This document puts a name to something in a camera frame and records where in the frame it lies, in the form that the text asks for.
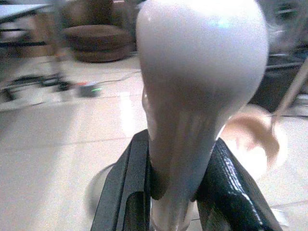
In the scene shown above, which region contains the black power strip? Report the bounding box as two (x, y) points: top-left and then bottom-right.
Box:
(40, 78), (103, 98)

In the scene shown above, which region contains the thin wooden broom stick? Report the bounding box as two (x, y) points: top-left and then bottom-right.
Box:
(270, 56), (308, 126)

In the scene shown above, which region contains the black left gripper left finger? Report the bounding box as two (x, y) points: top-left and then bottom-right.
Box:
(90, 128), (154, 231)

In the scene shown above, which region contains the brown round pouf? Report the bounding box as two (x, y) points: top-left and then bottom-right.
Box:
(61, 24), (135, 64)

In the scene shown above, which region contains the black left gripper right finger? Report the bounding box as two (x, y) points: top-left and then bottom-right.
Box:
(194, 138), (282, 231)

